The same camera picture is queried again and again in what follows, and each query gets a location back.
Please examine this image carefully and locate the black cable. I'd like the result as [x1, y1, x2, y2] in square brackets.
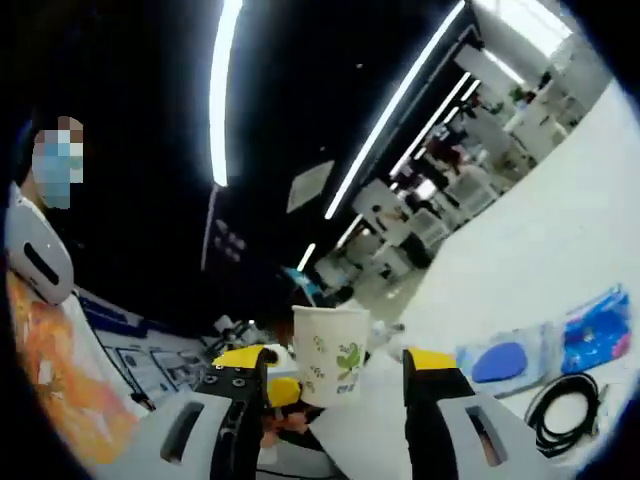
[523, 371, 610, 459]

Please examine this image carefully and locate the white table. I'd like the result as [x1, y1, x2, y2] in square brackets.
[309, 79, 640, 480]

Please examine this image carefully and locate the short ceiling light strip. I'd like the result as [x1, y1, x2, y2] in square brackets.
[208, 0, 245, 188]

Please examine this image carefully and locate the clear blue wipes packet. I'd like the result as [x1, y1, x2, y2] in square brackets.
[456, 321, 557, 400]

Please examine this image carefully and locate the white worn device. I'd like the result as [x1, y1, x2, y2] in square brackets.
[4, 196, 77, 308]

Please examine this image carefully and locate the blue white display board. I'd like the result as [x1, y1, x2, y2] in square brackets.
[78, 291, 217, 402]

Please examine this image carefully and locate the white paper cup green print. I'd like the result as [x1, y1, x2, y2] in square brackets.
[291, 304, 371, 409]

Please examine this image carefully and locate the blue tissue packet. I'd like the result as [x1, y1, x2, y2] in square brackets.
[561, 286, 633, 375]

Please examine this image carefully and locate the person's orange printed shirt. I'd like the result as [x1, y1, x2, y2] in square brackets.
[7, 277, 140, 467]

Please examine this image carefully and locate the ceiling air vent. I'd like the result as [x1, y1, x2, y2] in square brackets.
[285, 159, 336, 215]

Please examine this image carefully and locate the long ceiling light strip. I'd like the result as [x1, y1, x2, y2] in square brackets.
[323, 0, 467, 220]

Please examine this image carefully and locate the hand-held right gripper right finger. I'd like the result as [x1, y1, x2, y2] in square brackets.
[402, 348, 556, 480]

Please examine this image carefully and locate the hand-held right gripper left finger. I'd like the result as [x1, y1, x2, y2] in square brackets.
[97, 345, 270, 480]

